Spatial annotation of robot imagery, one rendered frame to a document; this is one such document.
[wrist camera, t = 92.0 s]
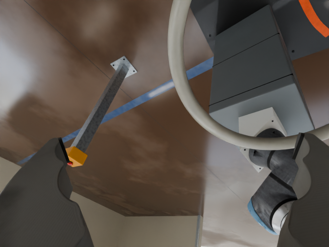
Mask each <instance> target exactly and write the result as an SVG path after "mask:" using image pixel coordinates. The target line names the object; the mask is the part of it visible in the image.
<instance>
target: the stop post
mask: <svg viewBox="0 0 329 247"><path fill-rule="evenodd" d="M111 65H112V67H113V68H114V69H115V70H116V72H115V73H114V75H113V77H112V78H111V80H110V82H109V83H108V85H107V87H106V88H105V90H104V92H103V93H102V95H101V97H100V98H99V100H98V102H97V103H96V105H95V107H94V108H93V110H92V112H91V113H90V115H89V116H88V118H87V120H86V121H85V123H84V125H83V126H82V128H81V130H80V131H79V133H78V135H77V136H76V138H75V140H74V142H73V143H72V145H71V147H70V148H66V152H67V154H68V157H69V160H70V162H72V163H73V165H72V167H76V166H82V165H83V164H84V162H85V160H86V158H87V154H85V151H86V149H87V148H88V146H89V144H90V142H91V140H92V138H93V136H94V135H95V133H96V131H97V129H98V127H99V125H100V123H101V121H102V120H103V118H104V116H105V114H106V112H107V110H108V108H109V106H110V105H111V103H112V101H113V99H114V97H115V95H116V93H117V91H118V90H119V88H120V86H121V84H122V82H123V80H124V79H125V78H126V77H128V76H130V75H132V74H135V73H137V72H138V71H137V70H136V69H135V68H134V66H133V65H132V64H131V63H130V62H129V60H128V59H127V58H126V57H125V56H123V57H121V58H120V59H118V60H116V61H114V62H113V63H111Z"/></svg>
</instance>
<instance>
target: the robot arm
mask: <svg viewBox="0 0 329 247"><path fill-rule="evenodd" d="M256 137H261V138H278V137H285V136H284V134H283V133H282V132H280V131H279V130H277V129H275V128H268V129H266V130H264V131H262V132H261V133H260V134H258V135H257V136H256ZM249 158H250V160H251V162H253V163H254V164H255V165H257V166H260V167H264V168H268V169H270V170H271V172H270V174H269V175H268V176H267V178H266V179H265V180H264V182H263V183H262V184H261V186H260V187H259V188H258V190H257V191H256V192H255V194H254V195H253V196H252V197H251V199H250V201H249V203H248V205H247V207H248V210H249V212H250V214H251V215H252V217H253V218H254V219H255V220H256V221H257V222H258V223H259V224H260V225H261V226H263V227H264V228H265V229H266V230H267V231H268V232H270V233H272V234H274V235H279V239H278V244H277V247H329V146H328V145H327V144H325V143H324V142H323V141H322V140H320V139H319V138H318V137H316V136H315V135H314V134H311V133H300V132H299V134H298V137H297V140H296V144H295V148H291V149H282V150H259V149H251V148H250V149H249ZM69 162H70V160H69V157H68V154H67V152H66V149H65V146H64V143H63V140H62V137H60V138H52V139H50V140H49V141H48V142H47V143H46V144H45V145H44V146H43V147H42V148H41V149H39V150H38V151H37V152H36V153H35V154H34V155H33V156H32V157H31V158H30V159H29V160H28V161H27V162H26V163H25V164H24V165H23V166H22V167H21V168H20V169H19V171H18V172H17V173H16V174H15V175H14V176H13V177H12V179H11V180H10V181H9V182H8V183H7V185H6V186H5V187H4V189H3V190H2V192H1V193H0V247H94V245H93V242H92V239H91V235H90V232H89V230H88V227H87V225H86V222H85V220H84V217H83V215H82V212H81V210H80V207H79V205H78V203H76V202H75V201H72V200H70V196H71V193H72V191H73V186H72V184H71V181H70V178H69V176H68V173H67V171H66V167H67V163H69Z"/></svg>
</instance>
